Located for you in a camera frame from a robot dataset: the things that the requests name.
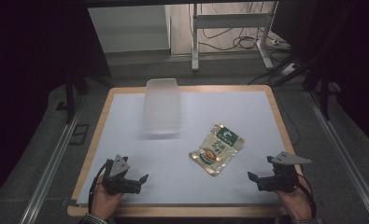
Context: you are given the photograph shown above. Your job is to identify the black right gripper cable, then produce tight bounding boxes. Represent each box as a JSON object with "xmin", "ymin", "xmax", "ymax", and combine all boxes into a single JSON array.
[{"xmin": 296, "ymin": 173, "xmax": 318, "ymax": 219}]

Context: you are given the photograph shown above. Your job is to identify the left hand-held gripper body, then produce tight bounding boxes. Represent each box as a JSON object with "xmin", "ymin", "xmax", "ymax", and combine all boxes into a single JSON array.
[{"xmin": 102, "ymin": 154, "xmax": 140, "ymax": 196}]

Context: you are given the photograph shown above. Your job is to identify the person's left hand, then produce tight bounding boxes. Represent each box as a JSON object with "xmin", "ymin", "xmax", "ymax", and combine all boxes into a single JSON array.
[{"xmin": 91, "ymin": 175, "xmax": 124, "ymax": 221}]

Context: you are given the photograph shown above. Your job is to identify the person's right hand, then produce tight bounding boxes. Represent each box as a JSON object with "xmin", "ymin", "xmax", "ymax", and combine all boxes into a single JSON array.
[{"xmin": 275, "ymin": 182, "xmax": 313, "ymax": 221}]

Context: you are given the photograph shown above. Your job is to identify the white table mat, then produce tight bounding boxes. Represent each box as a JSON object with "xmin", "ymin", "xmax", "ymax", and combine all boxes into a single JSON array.
[{"xmin": 77, "ymin": 90, "xmax": 289, "ymax": 207}]

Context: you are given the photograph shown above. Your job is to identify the translucent plastic container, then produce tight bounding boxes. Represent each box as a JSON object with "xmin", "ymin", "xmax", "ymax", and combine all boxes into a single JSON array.
[{"xmin": 142, "ymin": 77, "xmax": 182, "ymax": 135}]

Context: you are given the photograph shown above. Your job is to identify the black rectangular floor frame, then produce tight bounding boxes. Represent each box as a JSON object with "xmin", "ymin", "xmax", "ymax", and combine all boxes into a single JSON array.
[{"xmin": 68, "ymin": 123, "xmax": 91, "ymax": 146}]

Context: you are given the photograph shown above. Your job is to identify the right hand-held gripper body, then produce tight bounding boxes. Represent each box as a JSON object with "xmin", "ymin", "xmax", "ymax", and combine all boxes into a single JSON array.
[{"xmin": 256, "ymin": 150, "xmax": 313, "ymax": 193}]

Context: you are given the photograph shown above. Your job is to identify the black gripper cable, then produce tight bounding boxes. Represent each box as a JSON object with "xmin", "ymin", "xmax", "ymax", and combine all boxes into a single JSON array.
[
  {"xmin": 296, "ymin": 173, "xmax": 318, "ymax": 219},
  {"xmin": 87, "ymin": 162, "xmax": 109, "ymax": 217}
]

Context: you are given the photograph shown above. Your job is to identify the aluminium rail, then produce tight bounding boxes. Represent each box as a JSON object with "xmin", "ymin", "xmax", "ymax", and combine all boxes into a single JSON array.
[
  {"xmin": 305, "ymin": 90, "xmax": 369, "ymax": 224},
  {"xmin": 18, "ymin": 99, "xmax": 86, "ymax": 224}
]

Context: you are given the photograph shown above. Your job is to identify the grey wall panel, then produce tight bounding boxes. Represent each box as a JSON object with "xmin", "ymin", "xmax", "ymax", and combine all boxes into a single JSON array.
[{"xmin": 88, "ymin": 4, "xmax": 171, "ymax": 54}]

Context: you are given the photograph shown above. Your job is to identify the black metal stand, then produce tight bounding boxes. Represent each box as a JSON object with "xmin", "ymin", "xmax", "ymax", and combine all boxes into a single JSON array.
[{"xmin": 302, "ymin": 59, "xmax": 343, "ymax": 121}]

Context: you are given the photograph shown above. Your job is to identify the black tripod stand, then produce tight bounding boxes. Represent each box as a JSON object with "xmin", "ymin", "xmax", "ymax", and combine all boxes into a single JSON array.
[{"xmin": 55, "ymin": 73, "xmax": 113, "ymax": 125}]

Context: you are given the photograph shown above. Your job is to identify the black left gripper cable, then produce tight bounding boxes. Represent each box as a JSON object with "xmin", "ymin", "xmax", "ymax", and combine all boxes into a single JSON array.
[{"xmin": 87, "ymin": 162, "xmax": 109, "ymax": 217}]

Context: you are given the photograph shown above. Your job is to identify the black floor cables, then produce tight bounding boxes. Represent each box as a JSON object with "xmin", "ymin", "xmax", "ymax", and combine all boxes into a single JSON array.
[{"xmin": 200, "ymin": 3, "xmax": 291, "ymax": 54}]

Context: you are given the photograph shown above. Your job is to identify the white metal desk frame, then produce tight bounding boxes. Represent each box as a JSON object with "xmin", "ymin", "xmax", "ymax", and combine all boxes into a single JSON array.
[{"xmin": 191, "ymin": 1, "xmax": 279, "ymax": 73}]

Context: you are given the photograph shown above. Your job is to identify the gold and green food packet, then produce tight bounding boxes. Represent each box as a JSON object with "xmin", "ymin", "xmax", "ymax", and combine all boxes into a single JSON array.
[{"xmin": 189, "ymin": 121, "xmax": 246, "ymax": 177}]

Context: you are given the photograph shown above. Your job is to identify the white power strip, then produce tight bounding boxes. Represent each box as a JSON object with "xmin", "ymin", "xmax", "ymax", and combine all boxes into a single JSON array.
[{"xmin": 279, "ymin": 63, "xmax": 299, "ymax": 77}]

